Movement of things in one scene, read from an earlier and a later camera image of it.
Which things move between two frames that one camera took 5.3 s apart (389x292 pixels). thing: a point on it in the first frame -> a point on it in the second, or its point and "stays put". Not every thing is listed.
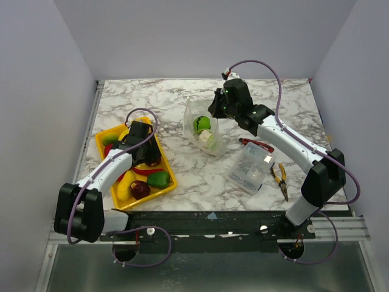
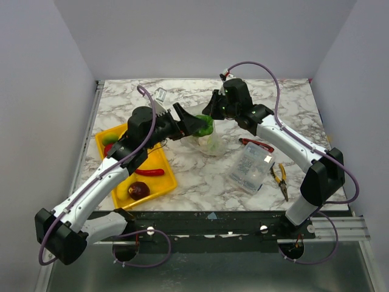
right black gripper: [216, 104] stays put
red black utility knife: [244, 141] stays put
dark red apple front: [139, 189] stays put
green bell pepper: [158, 179] -> [208, 129]
